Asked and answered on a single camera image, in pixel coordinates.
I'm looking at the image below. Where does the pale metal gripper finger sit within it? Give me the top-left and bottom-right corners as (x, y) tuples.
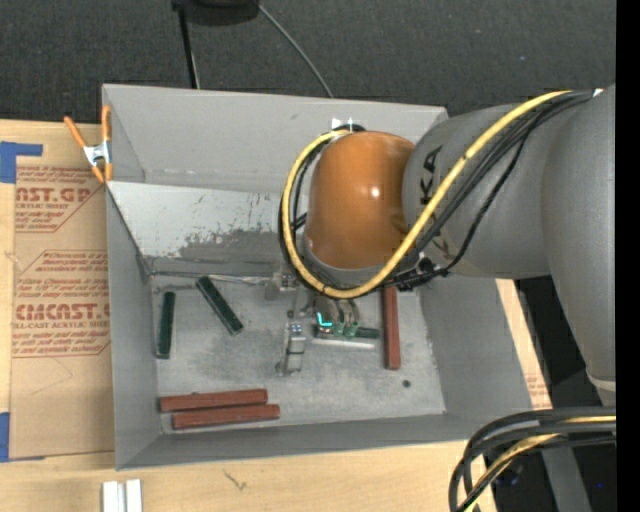
(291, 322), (308, 373)
(275, 323), (294, 378)

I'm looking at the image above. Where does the red-brown flat block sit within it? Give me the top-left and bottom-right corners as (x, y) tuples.
(170, 403), (282, 431)
(381, 285), (403, 371)
(158, 388), (269, 413)

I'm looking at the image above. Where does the dark green flat block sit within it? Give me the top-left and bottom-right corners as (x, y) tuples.
(155, 291), (177, 360)
(195, 275), (245, 336)

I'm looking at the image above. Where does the grey metal bin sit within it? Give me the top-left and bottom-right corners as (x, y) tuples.
(101, 83), (551, 471)

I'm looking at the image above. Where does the brown cardboard board, red print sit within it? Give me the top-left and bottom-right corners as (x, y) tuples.
(0, 118), (554, 464)

